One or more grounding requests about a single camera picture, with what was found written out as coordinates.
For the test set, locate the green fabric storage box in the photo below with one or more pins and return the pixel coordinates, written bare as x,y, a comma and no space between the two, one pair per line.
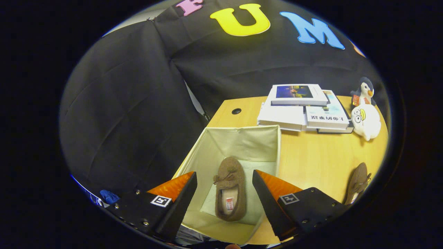
242,145

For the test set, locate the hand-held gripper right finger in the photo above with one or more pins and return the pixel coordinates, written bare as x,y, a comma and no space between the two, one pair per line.
271,211

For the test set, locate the brown fuzzy shoe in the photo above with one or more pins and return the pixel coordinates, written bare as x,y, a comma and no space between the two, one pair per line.
230,178
358,181

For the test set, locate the book with pale blue cover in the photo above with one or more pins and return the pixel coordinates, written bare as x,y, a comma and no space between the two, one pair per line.
327,116

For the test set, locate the penguin plush toy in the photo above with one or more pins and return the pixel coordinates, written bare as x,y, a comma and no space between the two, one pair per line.
365,91

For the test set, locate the plain white book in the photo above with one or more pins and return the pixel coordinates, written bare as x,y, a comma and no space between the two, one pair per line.
280,116

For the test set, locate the black backdrop cloth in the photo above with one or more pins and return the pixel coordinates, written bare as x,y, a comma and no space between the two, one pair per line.
138,103

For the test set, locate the dark cover book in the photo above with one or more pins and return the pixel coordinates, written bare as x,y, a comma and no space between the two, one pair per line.
346,130

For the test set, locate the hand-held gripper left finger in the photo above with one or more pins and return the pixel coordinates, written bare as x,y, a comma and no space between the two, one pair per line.
174,211

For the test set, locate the white book with blue picture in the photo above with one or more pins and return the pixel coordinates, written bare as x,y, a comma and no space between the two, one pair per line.
297,93

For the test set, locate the white round plush toy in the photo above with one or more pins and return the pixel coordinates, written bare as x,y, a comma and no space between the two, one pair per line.
367,121

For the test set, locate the blue cloth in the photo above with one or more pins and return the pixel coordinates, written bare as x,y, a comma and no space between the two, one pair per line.
109,196

